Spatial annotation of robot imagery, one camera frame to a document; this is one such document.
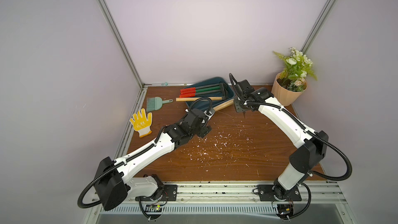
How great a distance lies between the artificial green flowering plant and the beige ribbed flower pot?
2cm

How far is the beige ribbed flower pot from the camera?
0.96m

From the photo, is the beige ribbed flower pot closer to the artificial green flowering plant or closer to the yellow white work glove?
the artificial green flowering plant

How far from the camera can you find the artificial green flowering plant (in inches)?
36.0

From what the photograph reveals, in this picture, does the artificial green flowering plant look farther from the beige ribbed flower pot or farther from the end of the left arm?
the end of the left arm
